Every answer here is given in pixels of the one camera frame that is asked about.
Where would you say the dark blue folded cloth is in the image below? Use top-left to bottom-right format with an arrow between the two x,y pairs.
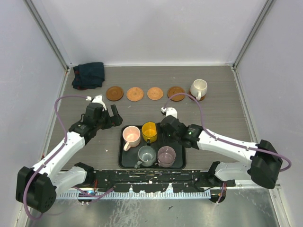
72,62 -> 105,90

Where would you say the white slotted cable duct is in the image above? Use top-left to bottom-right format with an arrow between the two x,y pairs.
56,190 -> 211,200

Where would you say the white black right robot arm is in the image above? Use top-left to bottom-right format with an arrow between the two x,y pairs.
160,115 -> 283,189

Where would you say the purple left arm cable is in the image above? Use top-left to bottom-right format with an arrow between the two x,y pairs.
23,95 -> 114,220

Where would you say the woven rattan coaster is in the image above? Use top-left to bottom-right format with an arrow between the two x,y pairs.
147,87 -> 163,101
126,87 -> 144,102

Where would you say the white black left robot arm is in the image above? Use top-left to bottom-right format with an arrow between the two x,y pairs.
16,103 -> 123,213

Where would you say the yellow ceramic mug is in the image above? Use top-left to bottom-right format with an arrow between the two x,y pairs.
141,122 -> 157,145

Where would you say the grey ceramic mug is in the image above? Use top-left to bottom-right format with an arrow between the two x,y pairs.
134,145 -> 156,169

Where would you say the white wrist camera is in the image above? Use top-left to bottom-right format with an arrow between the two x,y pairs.
161,107 -> 178,119
85,94 -> 107,111

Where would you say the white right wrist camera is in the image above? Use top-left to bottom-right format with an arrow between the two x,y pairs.
161,107 -> 178,119

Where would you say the pink ceramic mug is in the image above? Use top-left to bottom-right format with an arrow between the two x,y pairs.
122,126 -> 141,151

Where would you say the brown wooden coaster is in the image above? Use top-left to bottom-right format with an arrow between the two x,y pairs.
167,86 -> 185,102
188,89 -> 206,102
106,86 -> 124,101

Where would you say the cream ceramic mug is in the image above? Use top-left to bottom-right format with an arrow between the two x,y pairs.
190,79 -> 208,100

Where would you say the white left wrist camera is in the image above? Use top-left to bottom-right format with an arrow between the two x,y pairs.
85,94 -> 107,111

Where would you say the black mounting base plate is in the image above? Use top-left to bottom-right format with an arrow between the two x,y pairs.
67,169 -> 236,193

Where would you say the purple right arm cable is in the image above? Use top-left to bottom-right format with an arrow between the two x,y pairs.
162,92 -> 292,204

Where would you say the mauve ceramic mug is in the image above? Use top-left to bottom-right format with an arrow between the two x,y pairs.
157,146 -> 176,168

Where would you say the black plastic tray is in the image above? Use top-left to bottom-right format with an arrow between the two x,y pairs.
118,123 -> 187,170

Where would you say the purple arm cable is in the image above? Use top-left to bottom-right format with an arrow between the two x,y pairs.
23,95 -> 114,220
162,92 -> 292,204

